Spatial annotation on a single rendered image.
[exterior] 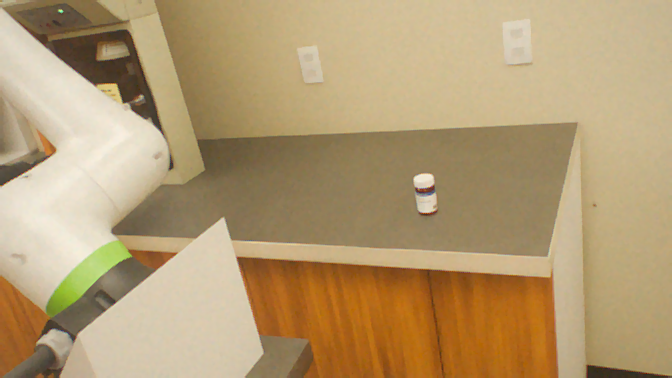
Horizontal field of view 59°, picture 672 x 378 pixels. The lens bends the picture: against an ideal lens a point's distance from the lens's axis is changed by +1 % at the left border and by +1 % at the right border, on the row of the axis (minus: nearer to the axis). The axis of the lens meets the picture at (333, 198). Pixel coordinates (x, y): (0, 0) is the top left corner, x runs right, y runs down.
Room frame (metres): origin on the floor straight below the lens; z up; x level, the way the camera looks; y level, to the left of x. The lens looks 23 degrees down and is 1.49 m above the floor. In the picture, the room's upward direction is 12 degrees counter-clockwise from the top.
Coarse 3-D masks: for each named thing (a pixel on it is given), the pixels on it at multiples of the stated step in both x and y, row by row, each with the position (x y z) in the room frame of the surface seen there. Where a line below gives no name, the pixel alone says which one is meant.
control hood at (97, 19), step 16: (16, 0) 1.64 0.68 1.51; (32, 0) 1.61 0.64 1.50; (48, 0) 1.59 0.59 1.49; (64, 0) 1.58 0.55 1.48; (80, 0) 1.56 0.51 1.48; (96, 0) 1.55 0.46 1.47; (112, 0) 1.59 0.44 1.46; (16, 16) 1.69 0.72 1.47; (96, 16) 1.61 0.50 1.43; (112, 16) 1.59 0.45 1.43; (48, 32) 1.73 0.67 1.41
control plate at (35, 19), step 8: (40, 8) 1.63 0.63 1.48; (48, 8) 1.62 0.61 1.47; (56, 8) 1.61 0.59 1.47; (64, 8) 1.61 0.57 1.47; (72, 8) 1.60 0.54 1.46; (24, 16) 1.68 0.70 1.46; (32, 16) 1.67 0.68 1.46; (40, 16) 1.66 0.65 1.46; (48, 16) 1.66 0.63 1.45; (56, 16) 1.65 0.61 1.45; (64, 16) 1.64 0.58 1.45; (72, 16) 1.63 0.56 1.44; (80, 16) 1.62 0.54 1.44; (32, 24) 1.71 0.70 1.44; (56, 24) 1.68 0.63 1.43; (64, 24) 1.67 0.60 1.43; (72, 24) 1.66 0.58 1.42; (80, 24) 1.65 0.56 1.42; (88, 24) 1.64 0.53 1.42
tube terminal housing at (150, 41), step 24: (144, 0) 1.68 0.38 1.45; (120, 24) 1.64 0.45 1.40; (144, 24) 1.66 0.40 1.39; (144, 48) 1.64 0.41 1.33; (168, 48) 1.71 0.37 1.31; (144, 72) 1.62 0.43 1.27; (168, 72) 1.69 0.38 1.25; (168, 96) 1.66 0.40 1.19; (168, 120) 1.64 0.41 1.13; (168, 144) 1.62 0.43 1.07; (192, 144) 1.70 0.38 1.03; (192, 168) 1.67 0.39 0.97
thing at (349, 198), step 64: (448, 128) 1.63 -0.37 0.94; (512, 128) 1.52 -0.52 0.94; (576, 128) 1.42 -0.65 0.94; (192, 192) 1.54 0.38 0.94; (256, 192) 1.44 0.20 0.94; (320, 192) 1.35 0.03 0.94; (384, 192) 1.27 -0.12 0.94; (448, 192) 1.19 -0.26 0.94; (512, 192) 1.13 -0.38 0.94; (256, 256) 1.15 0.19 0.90; (320, 256) 1.07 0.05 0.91; (384, 256) 1.00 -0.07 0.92; (448, 256) 0.94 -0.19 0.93; (512, 256) 0.88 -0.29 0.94
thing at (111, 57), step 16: (112, 32) 1.64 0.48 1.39; (128, 32) 1.62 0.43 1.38; (64, 48) 1.74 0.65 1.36; (80, 48) 1.71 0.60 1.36; (96, 48) 1.68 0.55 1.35; (112, 48) 1.65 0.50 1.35; (128, 48) 1.62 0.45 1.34; (80, 64) 1.72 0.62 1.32; (96, 64) 1.69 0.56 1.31; (112, 64) 1.66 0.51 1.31; (128, 64) 1.63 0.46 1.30; (96, 80) 1.70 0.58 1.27; (112, 80) 1.67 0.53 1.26; (128, 80) 1.64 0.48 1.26; (144, 80) 1.61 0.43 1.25; (128, 96) 1.65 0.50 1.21; (144, 96) 1.62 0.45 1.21; (144, 112) 1.63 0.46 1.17; (160, 128) 1.61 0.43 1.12
